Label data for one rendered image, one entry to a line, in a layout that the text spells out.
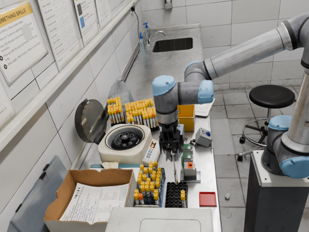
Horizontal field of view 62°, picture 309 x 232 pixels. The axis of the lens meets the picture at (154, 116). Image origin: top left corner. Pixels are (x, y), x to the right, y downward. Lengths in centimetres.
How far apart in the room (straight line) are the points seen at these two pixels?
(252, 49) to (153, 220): 60
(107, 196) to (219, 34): 266
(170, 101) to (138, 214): 35
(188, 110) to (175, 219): 91
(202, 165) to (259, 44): 61
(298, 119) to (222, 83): 276
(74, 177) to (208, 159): 62
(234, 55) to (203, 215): 51
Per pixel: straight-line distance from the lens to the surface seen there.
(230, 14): 334
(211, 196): 113
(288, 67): 373
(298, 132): 95
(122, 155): 120
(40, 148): 111
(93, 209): 110
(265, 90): 233
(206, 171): 123
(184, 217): 71
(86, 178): 117
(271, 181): 118
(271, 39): 91
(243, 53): 91
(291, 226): 145
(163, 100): 82
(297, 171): 101
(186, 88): 81
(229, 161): 254
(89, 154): 144
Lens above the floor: 175
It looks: 33 degrees down
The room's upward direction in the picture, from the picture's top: 9 degrees counter-clockwise
